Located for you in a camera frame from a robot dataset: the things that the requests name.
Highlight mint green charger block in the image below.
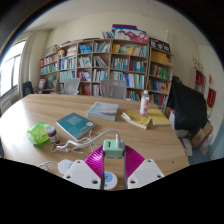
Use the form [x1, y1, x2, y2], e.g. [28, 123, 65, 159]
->
[102, 138, 126, 160]

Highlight teal book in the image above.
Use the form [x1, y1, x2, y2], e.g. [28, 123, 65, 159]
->
[55, 112, 97, 141]

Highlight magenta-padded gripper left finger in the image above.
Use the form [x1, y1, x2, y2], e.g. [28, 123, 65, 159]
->
[62, 145, 107, 191]

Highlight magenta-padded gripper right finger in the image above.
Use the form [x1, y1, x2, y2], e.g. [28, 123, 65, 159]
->
[123, 144, 166, 190]

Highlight wooden bookshelf unit with books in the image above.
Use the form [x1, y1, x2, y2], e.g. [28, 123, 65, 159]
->
[38, 23, 175, 111]

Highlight light grey chair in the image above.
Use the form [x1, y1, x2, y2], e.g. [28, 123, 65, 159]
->
[62, 77, 81, 96]

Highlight small red-labelled jar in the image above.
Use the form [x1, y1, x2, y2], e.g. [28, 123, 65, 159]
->
[45, 125, 60, 144]

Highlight papers on floor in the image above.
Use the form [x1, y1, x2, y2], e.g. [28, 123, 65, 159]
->
[179, 137, 194, 157]

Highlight white power strip cable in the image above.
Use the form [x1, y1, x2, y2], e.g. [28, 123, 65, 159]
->
[35, 160, 61, 169]

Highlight green plastic bag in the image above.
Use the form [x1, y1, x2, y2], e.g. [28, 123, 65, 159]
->
[26, 121, 52, 146]

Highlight grey book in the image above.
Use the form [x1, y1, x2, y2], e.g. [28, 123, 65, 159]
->
[86, 101, 120, 122]

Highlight white box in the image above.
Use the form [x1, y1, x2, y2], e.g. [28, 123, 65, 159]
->
[168, 109, 189, 138]

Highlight white bottle with red label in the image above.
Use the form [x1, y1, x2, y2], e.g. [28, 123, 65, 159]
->
[139, 89, 150, 117]

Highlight white power strip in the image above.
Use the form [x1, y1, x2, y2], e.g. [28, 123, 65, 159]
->
[57, 158, 119, 191]

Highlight white charger cable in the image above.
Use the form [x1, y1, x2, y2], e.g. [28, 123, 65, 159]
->
[49, 129, 123, 155]

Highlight dark office chair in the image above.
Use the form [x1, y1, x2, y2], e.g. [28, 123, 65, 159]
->
[21, 80, 35, 98]

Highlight window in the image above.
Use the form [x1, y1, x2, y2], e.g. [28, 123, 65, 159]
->
[0, 39, 28, 98]

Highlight grey mesh chair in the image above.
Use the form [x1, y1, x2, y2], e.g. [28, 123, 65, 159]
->
[99, 79, 128, 100]

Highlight red hanging banner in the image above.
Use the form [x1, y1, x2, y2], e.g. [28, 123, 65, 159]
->
[206, 87, 217, 108]

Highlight brown cardboard box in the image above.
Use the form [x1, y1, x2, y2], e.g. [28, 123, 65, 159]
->
[191, 121, 214, 150]

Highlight yellow book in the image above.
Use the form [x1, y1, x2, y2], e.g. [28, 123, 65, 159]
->
[146, 108, 173, 128]
[120, 109, 152, 130]

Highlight small wooden wall shelf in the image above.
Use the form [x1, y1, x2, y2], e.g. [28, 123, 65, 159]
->
[188, 66, 207, 95]

